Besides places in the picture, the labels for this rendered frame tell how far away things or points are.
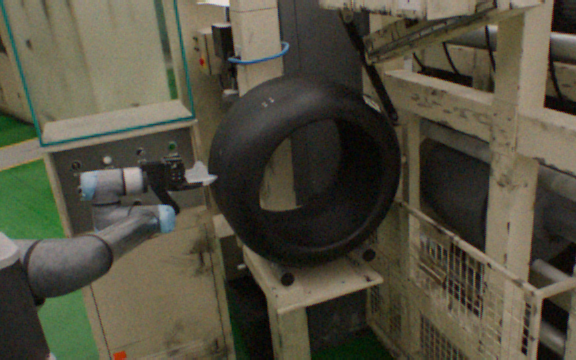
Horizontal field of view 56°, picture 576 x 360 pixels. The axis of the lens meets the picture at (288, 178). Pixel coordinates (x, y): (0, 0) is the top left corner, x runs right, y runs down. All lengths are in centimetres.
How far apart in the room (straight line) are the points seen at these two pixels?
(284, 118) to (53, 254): 68
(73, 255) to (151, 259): 111
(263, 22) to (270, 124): 45
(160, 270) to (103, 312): 27
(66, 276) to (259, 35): 101
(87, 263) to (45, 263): 8
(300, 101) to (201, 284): 110
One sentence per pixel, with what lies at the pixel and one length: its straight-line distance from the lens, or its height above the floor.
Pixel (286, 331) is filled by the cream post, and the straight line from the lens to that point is 225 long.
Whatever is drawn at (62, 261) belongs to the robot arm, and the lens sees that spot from 112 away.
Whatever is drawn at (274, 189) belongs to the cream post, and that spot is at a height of 104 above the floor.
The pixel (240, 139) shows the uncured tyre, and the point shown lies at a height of 136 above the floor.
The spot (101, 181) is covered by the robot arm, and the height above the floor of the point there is 131.
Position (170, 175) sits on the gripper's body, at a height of 128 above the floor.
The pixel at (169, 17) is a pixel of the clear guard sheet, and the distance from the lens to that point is 201.
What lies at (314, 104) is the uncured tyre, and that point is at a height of 142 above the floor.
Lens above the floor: 180
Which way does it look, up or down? 22 degrees down
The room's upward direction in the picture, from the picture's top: 6 degrees counter-clockwise
